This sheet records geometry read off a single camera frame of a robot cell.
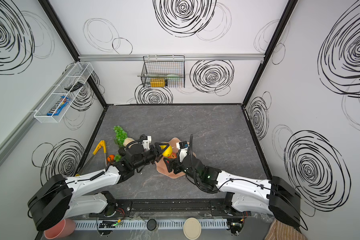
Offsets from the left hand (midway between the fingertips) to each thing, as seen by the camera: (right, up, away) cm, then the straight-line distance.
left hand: (170, 148), depth 77 cm
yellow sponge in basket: (-8, +37, +11) cm, 39 cm away
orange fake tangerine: (-37, -8, +12) cm, 39 cm away
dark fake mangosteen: (-31, -7, +9) cm, 33 cm away
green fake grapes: (-35, +4, +22) cm, 41 cm away
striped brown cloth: (+50, -35, -10) cm, 62 cm away
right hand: (0, -4, -3) cm, 5 cm away
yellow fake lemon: (-1, -2, -2) cm, 3 cm away
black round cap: (-6, -29, -15) cm, 33 cm away
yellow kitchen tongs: (-46, 0, +19) cm, 50 cm away
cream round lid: (+11, -32, -13) cm, 36 cm away
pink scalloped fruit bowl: (-6, -11, +9) cm, 16 cm away
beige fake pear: (-28, +1, +16) cm, 33 cm away
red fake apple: (+2, -3, -2) cm, 4 cm away
